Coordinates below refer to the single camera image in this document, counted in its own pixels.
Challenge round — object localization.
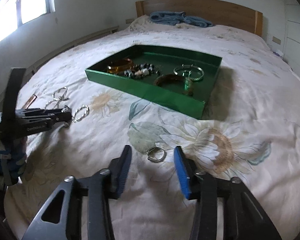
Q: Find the twisted silver bangle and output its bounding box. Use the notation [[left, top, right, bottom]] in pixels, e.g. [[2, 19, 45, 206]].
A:
[[72, 105, 90, 123]]

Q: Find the silver ring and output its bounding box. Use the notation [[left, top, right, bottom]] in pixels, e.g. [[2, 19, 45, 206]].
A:
[[146, 146, 166, 163]]

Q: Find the amber translucent bangle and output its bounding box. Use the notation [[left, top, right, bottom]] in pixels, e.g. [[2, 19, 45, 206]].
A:
[[107, 59, 134, 74]]

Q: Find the dark beaded bracelet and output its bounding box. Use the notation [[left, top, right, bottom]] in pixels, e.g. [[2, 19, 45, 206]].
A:
[[123, 62, 161, 80]]

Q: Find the thin silver hoop bangle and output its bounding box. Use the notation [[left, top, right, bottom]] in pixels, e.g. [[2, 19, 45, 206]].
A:
[[173, 64, 205, 82]]

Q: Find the green jewelry tray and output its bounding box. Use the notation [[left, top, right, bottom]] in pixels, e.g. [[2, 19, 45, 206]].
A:
[[85, 45, 222, 119]]

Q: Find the blue gloved left hand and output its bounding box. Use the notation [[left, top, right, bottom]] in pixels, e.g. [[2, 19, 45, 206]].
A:
[[0, 137, 27, 186]]

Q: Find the smartphone in red case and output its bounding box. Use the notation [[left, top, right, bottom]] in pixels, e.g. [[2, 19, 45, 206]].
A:
[[22, 94, 37, 109]]

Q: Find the floral white duvet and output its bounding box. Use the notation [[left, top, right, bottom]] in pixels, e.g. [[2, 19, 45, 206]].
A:
[[4, 16, 300, 239]]

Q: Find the green pendant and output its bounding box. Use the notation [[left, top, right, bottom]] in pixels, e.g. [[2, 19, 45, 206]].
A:
[[183, 70, 194, 96]]

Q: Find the brown dark bangle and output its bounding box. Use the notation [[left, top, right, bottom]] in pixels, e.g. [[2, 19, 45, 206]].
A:
[[153, 74, 184, 87]]

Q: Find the blue folded towel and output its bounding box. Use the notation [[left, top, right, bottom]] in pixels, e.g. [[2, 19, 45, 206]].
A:
[[149, 11, 214, 28]]

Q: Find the wooden headboard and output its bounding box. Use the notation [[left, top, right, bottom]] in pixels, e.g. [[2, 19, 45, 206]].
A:
[[135, 0, 263, 37]]

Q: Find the white wardrobe with shelves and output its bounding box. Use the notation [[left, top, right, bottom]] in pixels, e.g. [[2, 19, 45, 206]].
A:
[[264, 0, 300, 86]]

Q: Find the long silver chain necklace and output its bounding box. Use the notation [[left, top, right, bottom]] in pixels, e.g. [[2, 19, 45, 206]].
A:
[[43, 86, 70, 111]]

